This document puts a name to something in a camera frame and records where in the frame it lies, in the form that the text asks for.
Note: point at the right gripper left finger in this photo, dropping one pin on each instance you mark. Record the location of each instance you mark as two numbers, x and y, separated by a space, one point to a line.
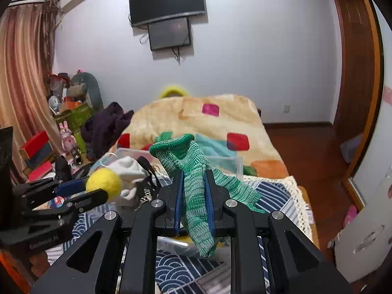
117 254

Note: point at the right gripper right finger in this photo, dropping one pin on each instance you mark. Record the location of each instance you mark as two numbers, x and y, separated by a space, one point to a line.
269 253

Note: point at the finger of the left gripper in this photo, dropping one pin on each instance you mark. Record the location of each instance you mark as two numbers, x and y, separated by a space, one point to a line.
36 193
67 213

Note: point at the yellow felt ball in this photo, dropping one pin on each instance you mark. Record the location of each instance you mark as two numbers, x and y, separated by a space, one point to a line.
107 180

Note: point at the white drawstring pouch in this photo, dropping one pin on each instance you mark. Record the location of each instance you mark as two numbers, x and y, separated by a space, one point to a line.
131 173

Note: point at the green knitted sock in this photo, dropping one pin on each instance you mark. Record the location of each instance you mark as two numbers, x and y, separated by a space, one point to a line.
185 154

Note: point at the black studded pouch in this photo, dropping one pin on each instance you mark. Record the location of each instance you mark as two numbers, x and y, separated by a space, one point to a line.
147 189

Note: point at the red box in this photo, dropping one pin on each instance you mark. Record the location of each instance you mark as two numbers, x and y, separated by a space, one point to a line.
33 145

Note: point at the blue white patterned tablecloth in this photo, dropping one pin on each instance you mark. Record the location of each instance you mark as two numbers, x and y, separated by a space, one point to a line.
181 269

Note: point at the pink bunny plush toy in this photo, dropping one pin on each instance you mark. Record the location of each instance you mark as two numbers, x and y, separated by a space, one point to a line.
67 139

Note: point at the green cardboard box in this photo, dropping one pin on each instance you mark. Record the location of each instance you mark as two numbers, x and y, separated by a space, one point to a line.
76 118

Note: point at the dark purple garment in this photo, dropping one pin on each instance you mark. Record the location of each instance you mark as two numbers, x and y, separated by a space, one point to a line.
103 129

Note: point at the grey green plush toy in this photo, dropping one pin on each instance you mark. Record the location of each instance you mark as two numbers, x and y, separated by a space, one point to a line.
84 85

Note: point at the colourful patchwork fleece blanket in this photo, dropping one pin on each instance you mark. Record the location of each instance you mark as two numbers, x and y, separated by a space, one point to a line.
225 125

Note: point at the striped brown curtain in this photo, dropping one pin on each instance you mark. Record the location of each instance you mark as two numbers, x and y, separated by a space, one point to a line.
27 56

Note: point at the yellow plush behind blanket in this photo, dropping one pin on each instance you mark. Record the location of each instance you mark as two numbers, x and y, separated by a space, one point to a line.
173 91

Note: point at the brown wooden door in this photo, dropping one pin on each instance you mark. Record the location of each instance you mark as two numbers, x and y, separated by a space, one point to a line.
362 69

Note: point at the black curved television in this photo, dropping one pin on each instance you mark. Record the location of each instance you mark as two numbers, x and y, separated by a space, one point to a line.
143 12

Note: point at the small black wall monitor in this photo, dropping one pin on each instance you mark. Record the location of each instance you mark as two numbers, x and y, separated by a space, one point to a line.
170 33

